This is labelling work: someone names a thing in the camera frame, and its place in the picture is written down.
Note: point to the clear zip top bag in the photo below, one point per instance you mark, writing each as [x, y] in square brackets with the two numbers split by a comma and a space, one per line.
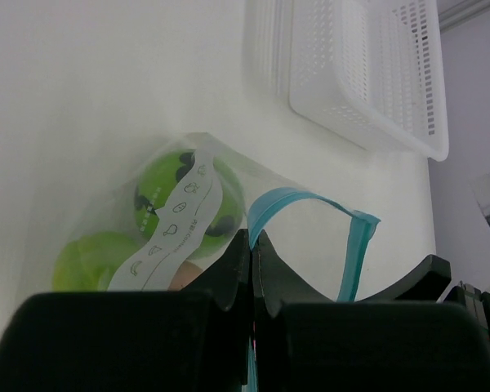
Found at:
[336, 235]

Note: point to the white plastic basket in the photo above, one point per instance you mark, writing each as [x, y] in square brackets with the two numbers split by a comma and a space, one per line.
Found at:
[370, 71]

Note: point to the green fake melon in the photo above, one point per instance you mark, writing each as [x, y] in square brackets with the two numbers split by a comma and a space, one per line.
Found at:
[187, 205]

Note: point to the pink fake egg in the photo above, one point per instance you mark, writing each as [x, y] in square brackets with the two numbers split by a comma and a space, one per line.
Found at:
[185, 275]

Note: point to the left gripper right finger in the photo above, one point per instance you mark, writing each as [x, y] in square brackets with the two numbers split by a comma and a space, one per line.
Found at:
[306, 342]

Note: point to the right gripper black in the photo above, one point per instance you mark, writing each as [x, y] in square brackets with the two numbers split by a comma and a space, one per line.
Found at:
[428, 281]

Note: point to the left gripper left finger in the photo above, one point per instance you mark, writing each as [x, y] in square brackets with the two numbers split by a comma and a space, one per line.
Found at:
[194, 339]

